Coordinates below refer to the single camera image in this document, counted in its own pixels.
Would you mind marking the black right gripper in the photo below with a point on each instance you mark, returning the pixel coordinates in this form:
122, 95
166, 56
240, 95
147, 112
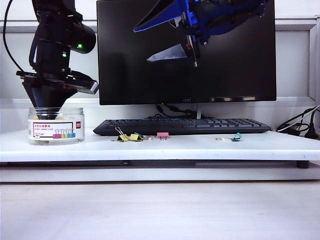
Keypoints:
212, 22

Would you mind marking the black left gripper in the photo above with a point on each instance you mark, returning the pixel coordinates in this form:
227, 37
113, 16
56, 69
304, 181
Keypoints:
45, 78

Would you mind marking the round transparent plastic jar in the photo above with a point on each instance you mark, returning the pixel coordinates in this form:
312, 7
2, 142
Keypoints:
57, 130

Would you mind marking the yellow binder clip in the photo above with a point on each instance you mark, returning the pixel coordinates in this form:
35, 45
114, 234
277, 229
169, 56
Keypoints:
123, 138
135, 137

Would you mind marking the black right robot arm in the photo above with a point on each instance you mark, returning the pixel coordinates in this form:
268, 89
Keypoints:
257, 6

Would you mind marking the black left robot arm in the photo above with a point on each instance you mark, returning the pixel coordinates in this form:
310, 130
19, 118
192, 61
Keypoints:
55, 37

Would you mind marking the black computer monitor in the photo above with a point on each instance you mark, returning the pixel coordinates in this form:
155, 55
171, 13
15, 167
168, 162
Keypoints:
225, 75

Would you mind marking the silver monitor stand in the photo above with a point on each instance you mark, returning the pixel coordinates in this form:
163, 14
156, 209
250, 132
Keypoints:
199, 112

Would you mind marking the black computer keyboard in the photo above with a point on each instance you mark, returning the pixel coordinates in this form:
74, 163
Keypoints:
182, 126

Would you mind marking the pink binder clip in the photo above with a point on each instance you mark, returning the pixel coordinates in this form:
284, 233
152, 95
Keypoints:
162, 135

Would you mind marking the white desk riser board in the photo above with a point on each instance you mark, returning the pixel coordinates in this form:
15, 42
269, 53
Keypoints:
160, 150

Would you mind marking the teal binder clip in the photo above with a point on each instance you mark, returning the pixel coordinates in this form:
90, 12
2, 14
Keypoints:
237, 137

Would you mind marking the black power plug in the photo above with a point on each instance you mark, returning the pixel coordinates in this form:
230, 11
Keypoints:
311, 132

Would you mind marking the black riser foot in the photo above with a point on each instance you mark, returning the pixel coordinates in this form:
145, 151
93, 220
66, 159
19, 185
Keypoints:
302, 165

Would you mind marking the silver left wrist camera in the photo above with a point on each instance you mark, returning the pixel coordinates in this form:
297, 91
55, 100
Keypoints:
86, 85

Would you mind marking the grey aluminium partition frame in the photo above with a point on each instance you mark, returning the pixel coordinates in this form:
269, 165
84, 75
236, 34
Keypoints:
295, 25

